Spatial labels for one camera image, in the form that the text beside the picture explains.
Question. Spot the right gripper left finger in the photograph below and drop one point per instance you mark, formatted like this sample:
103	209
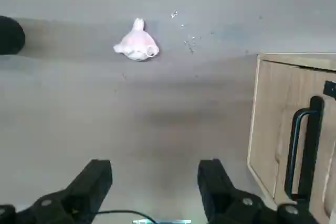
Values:
86	187

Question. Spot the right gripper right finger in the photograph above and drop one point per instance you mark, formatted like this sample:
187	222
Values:
223	195

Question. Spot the pink plush doll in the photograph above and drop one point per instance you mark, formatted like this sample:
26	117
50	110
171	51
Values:
135	40

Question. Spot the light wooden drawer box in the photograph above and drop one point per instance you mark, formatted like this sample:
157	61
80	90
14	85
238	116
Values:
273	108

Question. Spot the small black hook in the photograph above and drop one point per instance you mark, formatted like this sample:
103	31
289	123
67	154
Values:
330	87

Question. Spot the red tulips in black pot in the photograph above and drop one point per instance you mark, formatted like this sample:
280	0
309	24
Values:
10	36

